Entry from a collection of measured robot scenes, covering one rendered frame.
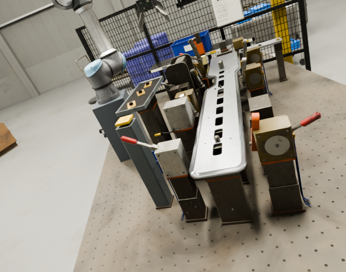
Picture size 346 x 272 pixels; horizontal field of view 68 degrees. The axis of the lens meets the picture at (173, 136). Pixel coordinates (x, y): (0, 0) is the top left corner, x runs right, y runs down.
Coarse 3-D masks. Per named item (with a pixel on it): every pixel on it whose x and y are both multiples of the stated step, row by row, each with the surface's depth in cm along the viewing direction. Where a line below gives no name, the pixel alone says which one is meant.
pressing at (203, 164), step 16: (208, 64) 184; (224, 64) 171; (224, 80) 145; (208, 96) 134; (224, 96) 126; (208, 112) 117; (224, 112) 111; (240, 112) 107; (208, 128) 104; (224, 128) 100; (240, 128) 96; (208, 144) 94; (224, 144) 90; (240, 144) 87; (192, 160) 88; (208, 160) 86; (224, 160) 82; (240, 160) 80; (192, 176) 82; (208, 176) 80
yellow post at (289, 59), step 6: (270, 0) 204; (276, 0) 201; (282, 0) 200; (276, 12) 205; (276, 18) 208; (282, 18) 207; (276, 24) 210; (282, 24) 209; (276, 30) 212; (276, 36) 215; (288, 36) 213; (282, 42) 216; (288, 42) 215; (282, 48) 218; (288, 60) 223
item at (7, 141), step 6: (0, 126) 513; (0, 132) 513; (6, 132) 522; (0, 138) 513; (6, 138) 522; (12, 138) 531; (0, 144) 513; (6, 144) 522; (12, 144) 538; (0, 150) 513; (6, 150) 530; (0, 156) 520
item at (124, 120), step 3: (132, 114) 102; (123, 117) 103; (126, 117) 101; (129, 117) 100; (132, 117) 101; (120, 120) 101; (123, 120) 99; (126, 120) 98; (129, 120) 99; (117, 123) 99; (120, 123) 98; (123, 123) 98; (126, 123) 98
